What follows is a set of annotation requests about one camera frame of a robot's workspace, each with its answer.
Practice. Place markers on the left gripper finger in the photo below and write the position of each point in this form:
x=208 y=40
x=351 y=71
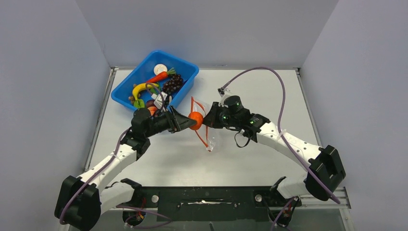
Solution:
x=182 y=125
x=177 y=116

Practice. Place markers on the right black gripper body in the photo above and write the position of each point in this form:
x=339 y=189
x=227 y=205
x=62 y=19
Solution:
x=223 y=119

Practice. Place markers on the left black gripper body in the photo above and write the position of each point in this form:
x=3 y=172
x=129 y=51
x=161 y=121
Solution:
x=166 y=122

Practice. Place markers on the orange toy tangerine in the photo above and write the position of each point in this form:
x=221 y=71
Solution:
x=198 y=118

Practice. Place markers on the clear zip top bag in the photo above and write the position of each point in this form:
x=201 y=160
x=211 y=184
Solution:
x=207 y=136

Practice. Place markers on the yellow toy banana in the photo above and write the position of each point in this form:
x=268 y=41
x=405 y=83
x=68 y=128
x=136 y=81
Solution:
x=137 y=89

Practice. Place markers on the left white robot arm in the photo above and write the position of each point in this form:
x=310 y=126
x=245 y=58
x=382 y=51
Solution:
x=79 y=202

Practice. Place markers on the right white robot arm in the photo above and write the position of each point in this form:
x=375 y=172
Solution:
x=323 y=166

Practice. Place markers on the toy peach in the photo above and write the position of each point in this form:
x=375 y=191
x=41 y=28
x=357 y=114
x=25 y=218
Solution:
x=152 y=110

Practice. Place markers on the green toy leaf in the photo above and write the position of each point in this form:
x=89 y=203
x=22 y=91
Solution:
x=139 y=103

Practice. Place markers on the dark toy grape bunch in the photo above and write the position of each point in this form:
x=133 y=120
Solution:
x=174 y=83

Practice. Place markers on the brown toy longan bunch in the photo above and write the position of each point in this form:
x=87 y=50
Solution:
x=131 y=99

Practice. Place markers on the orange toy carrot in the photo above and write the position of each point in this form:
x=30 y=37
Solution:
x=161 y=76

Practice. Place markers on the blue plastic bin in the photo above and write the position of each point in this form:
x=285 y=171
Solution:
x=144 y=71

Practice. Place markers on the white round toy slice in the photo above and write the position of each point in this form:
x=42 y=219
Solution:
x=159 y=68

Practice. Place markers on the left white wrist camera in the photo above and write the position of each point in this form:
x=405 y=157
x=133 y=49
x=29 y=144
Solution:
x=159 y=99

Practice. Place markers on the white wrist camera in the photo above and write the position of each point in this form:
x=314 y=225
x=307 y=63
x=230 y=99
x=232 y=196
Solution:
x=159 y=99
x=224 y=94

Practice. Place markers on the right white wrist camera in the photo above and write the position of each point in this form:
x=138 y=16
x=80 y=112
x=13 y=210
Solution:
x=224 y=94

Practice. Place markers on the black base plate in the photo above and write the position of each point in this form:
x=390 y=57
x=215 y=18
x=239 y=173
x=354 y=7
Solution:
x=210 y=203

